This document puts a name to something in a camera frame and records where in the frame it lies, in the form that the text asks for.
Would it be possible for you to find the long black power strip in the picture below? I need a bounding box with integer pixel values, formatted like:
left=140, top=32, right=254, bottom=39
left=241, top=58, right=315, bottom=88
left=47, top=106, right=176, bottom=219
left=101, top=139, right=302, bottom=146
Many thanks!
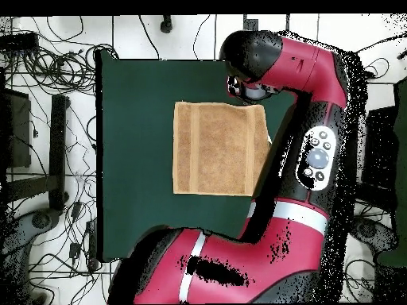
left=0, top=31, right=40, bottom=52

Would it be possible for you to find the narrow black power strip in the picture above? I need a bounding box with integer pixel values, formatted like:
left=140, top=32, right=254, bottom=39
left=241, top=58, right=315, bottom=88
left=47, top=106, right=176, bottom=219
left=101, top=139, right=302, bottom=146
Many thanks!
left=86, top=218, right=99, bottom=272

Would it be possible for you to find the thin black floor cable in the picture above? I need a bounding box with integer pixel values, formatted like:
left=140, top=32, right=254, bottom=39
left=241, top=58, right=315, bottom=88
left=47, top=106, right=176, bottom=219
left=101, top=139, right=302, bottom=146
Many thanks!
left=138, top=14, right=161, bottom=60
left=192, top=14, right=211, bottom=60

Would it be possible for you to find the black cross beam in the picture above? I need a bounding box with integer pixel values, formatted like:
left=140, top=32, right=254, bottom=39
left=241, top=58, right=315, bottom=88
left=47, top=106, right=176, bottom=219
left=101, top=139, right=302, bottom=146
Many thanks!
left=4, top=174, right=61, bottom=201

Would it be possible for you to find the black upright bar stand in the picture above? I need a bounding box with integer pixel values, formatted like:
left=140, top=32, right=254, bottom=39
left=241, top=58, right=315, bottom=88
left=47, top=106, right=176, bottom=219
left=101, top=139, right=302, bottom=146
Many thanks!
left=48, top=94, right=70, bottom=211

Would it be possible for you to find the orange terry towel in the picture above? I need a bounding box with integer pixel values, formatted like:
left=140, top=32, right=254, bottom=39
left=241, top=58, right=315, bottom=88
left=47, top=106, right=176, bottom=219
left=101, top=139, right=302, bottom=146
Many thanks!
left=172, top=101, right=273, bottom=197

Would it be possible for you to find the grey square floor frame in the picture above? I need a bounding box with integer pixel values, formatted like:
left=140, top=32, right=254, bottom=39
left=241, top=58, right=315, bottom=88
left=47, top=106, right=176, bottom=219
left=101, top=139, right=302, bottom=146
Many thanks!
left=242, top=14, right=291, bottom=33

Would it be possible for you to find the tangle of black cables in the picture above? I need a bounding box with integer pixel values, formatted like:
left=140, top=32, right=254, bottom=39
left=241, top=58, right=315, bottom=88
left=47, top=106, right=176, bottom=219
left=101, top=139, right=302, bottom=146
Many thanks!
left=6, top=15, right=120, bottom=96

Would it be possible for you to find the dark green table cloth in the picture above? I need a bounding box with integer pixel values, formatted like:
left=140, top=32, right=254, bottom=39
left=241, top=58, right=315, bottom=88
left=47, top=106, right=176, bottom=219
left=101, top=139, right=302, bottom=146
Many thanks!
left=95, top=48, right=298, bottom=263

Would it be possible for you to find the black box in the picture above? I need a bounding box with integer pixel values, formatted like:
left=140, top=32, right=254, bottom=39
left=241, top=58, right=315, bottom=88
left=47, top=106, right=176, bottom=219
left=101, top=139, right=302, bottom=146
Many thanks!
left=361, top=106, right=399, bottom=191
left=0, top=87, right=32, bottom=168

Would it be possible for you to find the grey office chair base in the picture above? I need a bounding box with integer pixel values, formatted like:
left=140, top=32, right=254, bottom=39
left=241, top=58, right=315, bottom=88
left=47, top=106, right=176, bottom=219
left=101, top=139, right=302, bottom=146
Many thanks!
left=0, top=207, right=63, bottom=304
left=349, top=215, right=398, bottom=255

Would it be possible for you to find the dark green curtain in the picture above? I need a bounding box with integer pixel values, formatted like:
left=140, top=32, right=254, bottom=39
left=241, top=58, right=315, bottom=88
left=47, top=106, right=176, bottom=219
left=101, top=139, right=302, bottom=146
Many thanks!
left=378, top=75, right=407, bottom=268

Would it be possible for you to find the small black floor object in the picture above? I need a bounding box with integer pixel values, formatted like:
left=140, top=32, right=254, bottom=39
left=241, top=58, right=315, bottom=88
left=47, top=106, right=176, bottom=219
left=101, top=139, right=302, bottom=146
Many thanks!
left=159, top=14, right=173, bottom=34

